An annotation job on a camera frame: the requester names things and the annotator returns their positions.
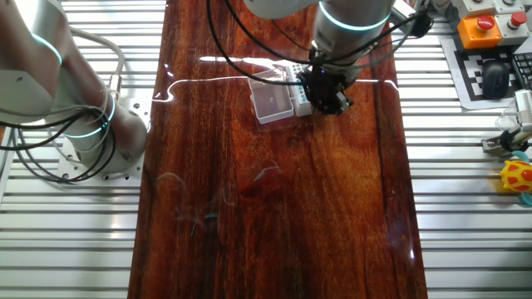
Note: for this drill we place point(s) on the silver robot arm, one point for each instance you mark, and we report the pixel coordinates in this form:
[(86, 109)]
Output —
[(349, 41)]

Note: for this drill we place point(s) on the black computer mouse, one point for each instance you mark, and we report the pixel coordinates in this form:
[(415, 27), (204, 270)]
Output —
[(495, 81)]

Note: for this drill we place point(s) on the yellow red turtle toy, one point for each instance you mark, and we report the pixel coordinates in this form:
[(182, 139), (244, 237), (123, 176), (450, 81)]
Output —
[(517, 176)]

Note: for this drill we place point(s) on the black white marker sheet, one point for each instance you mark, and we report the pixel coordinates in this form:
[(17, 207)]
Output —
[(461, 62)]

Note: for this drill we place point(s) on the white pipette tip box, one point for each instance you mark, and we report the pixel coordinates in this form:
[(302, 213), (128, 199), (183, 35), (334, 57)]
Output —
[(272, 99)]

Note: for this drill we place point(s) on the clear plastic shell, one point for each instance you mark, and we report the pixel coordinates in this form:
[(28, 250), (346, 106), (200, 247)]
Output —
[(505, 118)]

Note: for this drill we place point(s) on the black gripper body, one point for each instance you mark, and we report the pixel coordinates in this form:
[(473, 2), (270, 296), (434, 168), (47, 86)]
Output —
[(324, 89)]

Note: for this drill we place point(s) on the grey button box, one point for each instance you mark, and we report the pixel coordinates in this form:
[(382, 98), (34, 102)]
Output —
[(469, 8), (509, 7)]

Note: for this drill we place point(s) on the grey emergency stop box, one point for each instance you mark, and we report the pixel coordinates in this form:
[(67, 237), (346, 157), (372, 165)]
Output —
[(509, 35)]

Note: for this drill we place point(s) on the orange emergency stop box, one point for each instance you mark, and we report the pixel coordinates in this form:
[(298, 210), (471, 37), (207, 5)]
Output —
[(474, 37)]

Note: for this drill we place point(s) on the metal camera clamp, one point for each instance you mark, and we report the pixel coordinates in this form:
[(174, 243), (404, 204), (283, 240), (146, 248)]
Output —
[(492, 144)]

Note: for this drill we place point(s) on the black keyboard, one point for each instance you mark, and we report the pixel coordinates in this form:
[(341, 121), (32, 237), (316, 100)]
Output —
[(524, 70)]

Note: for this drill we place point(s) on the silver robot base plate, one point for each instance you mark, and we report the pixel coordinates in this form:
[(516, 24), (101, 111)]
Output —
[(135, 110)]

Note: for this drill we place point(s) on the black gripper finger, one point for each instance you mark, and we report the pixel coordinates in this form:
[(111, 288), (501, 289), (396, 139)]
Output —
[(344, 104), (303, 81)]

